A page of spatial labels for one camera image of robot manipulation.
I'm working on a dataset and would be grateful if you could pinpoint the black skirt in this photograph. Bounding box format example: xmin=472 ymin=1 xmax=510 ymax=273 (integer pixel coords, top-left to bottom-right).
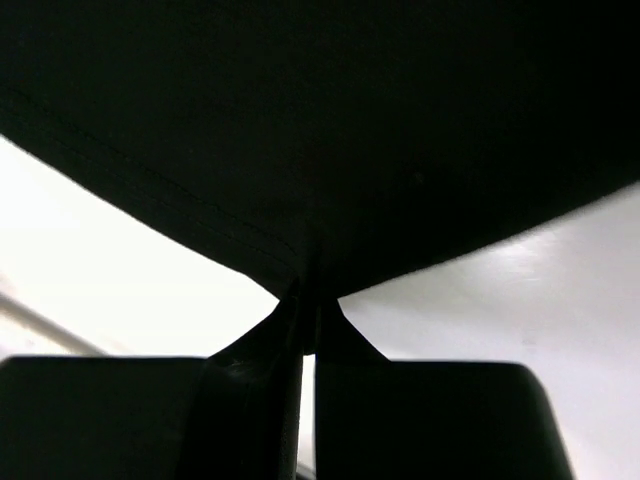
xmin=1 ymin=1 xmax=639 ymax=296

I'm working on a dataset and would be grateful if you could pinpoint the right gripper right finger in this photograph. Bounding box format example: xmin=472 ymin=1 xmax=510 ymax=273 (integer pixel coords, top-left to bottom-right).
xmin=315 ymin=301 xmax=573 ymax=480

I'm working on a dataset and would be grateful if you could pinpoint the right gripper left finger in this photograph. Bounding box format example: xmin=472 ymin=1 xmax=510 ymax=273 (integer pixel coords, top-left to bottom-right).
xmin=1 ymin=286 xmax=302 ymax=479

